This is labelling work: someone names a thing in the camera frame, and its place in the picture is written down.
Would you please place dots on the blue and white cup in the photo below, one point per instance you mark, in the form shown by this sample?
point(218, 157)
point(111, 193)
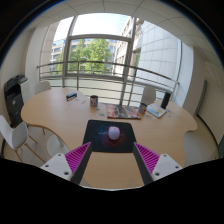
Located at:
point(142, 108)

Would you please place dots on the grey metal balcony railing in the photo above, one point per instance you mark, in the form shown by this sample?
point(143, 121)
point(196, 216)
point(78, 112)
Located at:
point(77, 75)

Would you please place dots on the black upright speaker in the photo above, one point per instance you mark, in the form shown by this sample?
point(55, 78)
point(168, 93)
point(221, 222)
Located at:
point(165, 100)

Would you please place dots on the white chair with wooden legs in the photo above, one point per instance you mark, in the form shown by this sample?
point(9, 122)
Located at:
point(13, 135)

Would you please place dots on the black rectangular case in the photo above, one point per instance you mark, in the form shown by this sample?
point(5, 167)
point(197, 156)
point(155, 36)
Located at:
point(71, 96)

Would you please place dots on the lilac and pink computer mouse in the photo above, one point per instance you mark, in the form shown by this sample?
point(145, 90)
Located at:
point(114, 133)

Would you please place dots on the small teal card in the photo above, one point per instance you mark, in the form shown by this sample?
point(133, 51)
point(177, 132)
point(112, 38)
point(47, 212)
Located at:
point(101, 114)

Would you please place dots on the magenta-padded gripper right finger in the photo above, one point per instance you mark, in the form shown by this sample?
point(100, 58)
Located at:
point(164, 165)

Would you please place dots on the black and white office printer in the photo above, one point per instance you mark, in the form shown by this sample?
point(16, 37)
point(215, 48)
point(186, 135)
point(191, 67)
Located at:
point(15, 100)

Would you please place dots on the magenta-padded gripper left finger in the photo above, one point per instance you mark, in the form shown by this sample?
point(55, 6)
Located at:
point(59, 165)

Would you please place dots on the red and black magazine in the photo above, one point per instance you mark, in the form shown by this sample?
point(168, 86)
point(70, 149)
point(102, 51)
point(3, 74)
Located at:
point(123, 112)

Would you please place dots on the black mouse pad, red-blue print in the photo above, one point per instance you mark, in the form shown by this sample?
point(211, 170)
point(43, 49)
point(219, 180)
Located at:
point(96, 138)

